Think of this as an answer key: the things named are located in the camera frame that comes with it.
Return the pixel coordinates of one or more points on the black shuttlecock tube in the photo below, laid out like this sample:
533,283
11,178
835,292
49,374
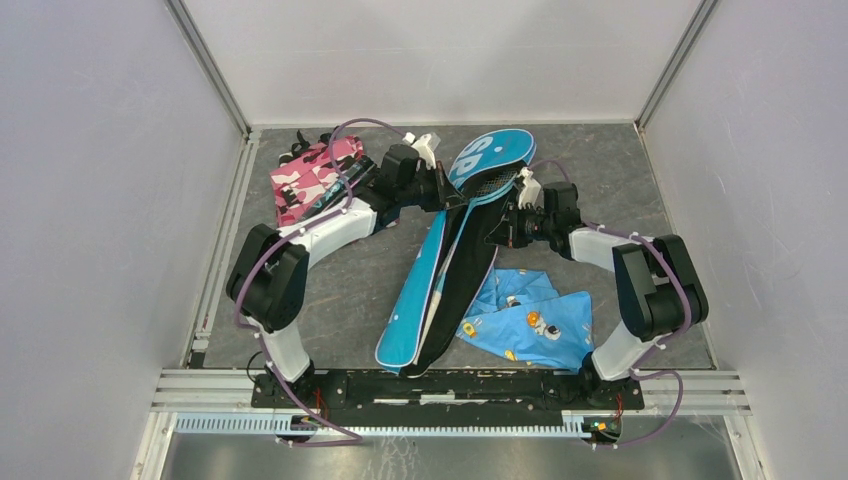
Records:
337,190

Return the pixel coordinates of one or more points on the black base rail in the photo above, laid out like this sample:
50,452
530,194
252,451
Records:
345,406

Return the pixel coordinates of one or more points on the pink camouflage shorts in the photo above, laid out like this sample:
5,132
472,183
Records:
307,171

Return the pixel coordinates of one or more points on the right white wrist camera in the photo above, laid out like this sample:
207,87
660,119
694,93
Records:
528,189

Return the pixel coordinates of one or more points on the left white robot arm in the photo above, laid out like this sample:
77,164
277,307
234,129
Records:
269,279

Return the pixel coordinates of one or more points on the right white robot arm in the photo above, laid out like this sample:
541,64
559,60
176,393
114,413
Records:
659,293

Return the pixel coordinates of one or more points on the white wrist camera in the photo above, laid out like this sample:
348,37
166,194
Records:
425,145
528,189

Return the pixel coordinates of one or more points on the blue sport racket bag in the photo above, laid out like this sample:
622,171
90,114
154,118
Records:
454,258

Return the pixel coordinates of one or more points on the blue astronaut print cloth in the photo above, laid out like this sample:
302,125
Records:
519,315

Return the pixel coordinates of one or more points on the blue badminton racket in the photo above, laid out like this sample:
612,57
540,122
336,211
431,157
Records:
497,183
431,310

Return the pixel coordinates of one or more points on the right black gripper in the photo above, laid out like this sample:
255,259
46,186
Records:
511,223

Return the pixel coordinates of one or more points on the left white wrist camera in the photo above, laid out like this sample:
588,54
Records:
425,145

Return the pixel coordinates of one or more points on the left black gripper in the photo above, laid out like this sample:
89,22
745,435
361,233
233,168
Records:
446,195

